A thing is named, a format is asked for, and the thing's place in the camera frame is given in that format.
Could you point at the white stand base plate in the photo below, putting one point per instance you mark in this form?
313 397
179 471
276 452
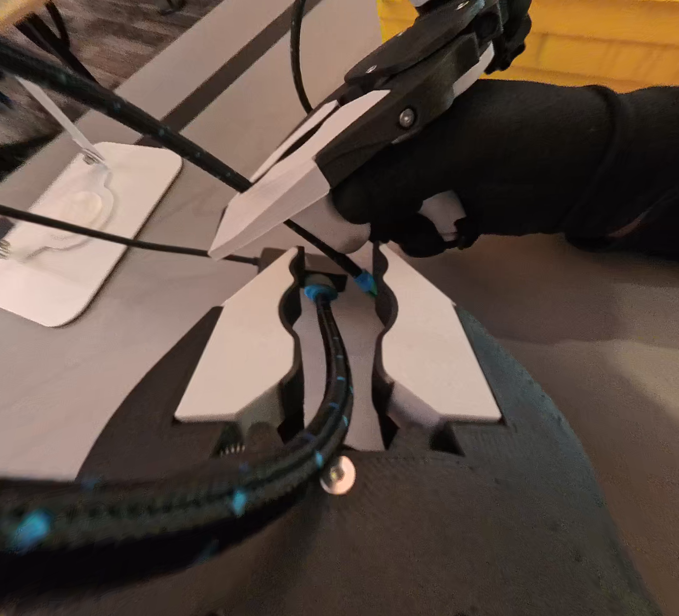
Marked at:
63 266

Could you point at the person's right hand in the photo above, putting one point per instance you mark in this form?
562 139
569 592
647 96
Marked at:
504 160

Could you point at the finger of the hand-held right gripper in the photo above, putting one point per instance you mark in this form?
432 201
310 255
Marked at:
276 197
302 136

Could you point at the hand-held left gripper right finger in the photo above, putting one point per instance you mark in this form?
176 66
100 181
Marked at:
440 361

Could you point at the yellow plastic bin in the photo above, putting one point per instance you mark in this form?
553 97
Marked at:
610 33

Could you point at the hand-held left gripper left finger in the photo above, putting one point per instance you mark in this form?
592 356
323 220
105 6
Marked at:
238 361

